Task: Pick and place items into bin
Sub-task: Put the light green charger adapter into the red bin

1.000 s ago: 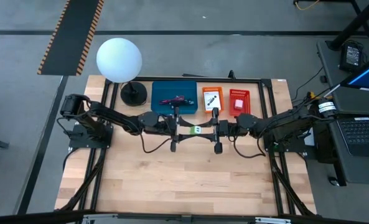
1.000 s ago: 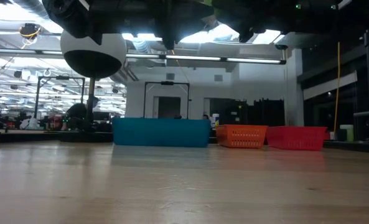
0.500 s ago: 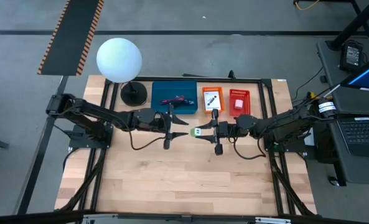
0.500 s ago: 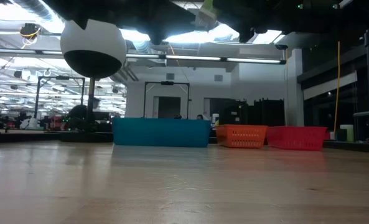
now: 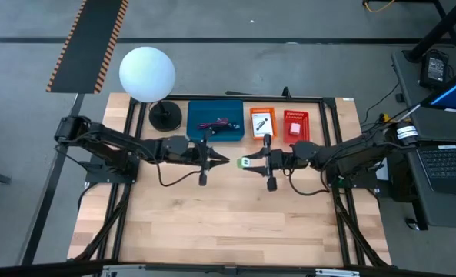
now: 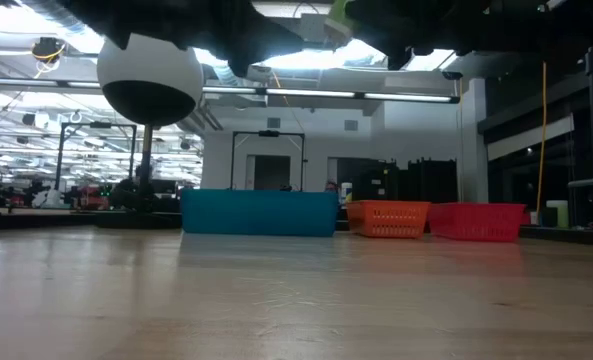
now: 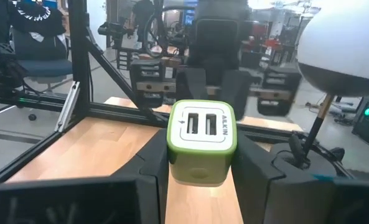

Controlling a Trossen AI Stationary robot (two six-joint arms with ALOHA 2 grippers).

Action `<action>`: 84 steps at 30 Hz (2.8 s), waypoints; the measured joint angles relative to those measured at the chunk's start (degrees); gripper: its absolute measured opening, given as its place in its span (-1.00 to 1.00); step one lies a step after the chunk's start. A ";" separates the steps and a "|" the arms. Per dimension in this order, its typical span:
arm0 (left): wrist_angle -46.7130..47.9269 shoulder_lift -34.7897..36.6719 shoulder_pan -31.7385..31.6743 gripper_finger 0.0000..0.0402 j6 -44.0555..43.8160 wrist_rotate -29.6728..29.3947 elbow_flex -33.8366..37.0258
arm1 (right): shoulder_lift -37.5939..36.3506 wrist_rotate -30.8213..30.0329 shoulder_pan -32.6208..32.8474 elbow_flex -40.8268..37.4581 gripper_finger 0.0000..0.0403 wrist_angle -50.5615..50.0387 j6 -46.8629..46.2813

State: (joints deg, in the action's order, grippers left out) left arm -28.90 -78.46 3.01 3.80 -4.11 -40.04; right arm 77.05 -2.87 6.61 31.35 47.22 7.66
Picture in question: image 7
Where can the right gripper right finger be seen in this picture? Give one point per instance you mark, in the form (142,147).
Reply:
(311,202)

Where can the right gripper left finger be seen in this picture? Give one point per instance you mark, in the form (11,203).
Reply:
(63,202)

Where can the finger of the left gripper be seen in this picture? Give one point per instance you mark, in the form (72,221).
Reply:
(241,102)
(190,96)

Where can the green white USB charger cube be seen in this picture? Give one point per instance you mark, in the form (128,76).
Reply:
(199,161)

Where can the white globe table lamp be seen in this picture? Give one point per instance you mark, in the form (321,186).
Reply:
(343,46)

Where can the blue office chair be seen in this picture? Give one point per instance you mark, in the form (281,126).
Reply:
(44,67)

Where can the black printed garment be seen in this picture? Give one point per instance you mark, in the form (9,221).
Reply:
(35,18)

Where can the black table frame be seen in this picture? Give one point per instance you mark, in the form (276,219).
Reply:
(78,62)

